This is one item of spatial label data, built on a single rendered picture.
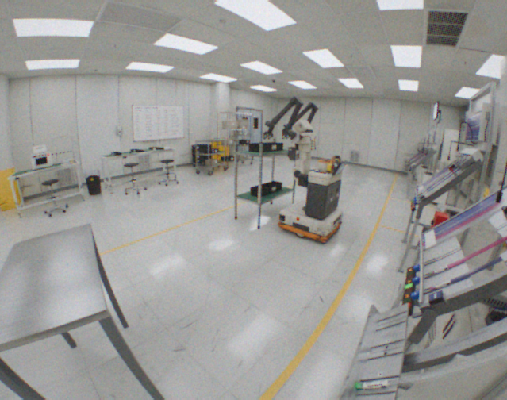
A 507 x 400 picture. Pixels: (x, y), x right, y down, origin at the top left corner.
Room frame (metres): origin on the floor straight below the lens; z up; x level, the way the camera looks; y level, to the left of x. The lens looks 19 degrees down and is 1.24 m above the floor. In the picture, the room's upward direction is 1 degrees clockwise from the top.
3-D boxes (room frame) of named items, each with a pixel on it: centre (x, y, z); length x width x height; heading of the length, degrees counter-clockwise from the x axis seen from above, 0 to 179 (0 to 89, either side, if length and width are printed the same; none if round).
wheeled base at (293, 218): (2.45, -0.77, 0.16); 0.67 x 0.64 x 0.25; 50
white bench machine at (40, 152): (2.98, 4.29, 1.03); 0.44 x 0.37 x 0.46; 146
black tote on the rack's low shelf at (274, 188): (2.94, -0.20, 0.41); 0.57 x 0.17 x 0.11; 140
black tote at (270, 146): (2.94, -0.18, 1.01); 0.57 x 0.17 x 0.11; 140
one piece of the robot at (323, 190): (2.39, -0.84, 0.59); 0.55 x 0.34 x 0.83; 140
